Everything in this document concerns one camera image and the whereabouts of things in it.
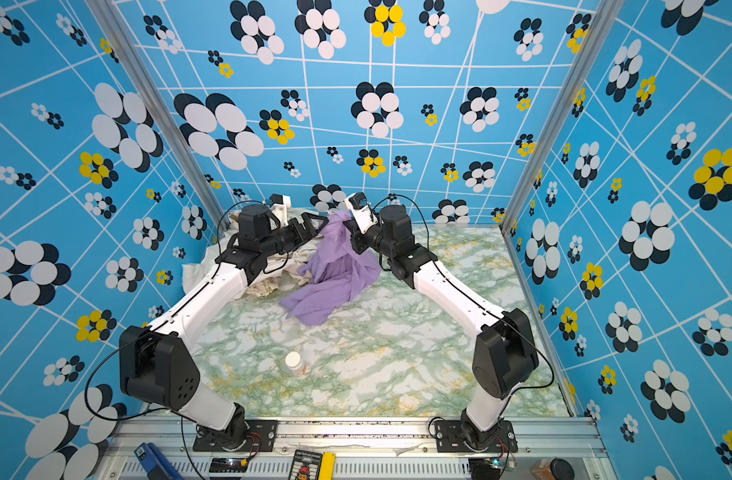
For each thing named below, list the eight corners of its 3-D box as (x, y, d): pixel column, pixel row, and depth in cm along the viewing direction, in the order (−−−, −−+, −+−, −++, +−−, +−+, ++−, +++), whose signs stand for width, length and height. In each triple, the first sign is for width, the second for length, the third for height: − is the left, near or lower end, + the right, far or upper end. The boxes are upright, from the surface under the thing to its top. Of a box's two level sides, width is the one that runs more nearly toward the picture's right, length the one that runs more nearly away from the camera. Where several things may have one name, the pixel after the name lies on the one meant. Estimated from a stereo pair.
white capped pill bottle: (289, 376, 85) (282, 367, 79) (292, 361, 88) (286, 351, 82) (305, 376, 85) (300, 367, 79) (307, 361, 88) (302, 351, 82)
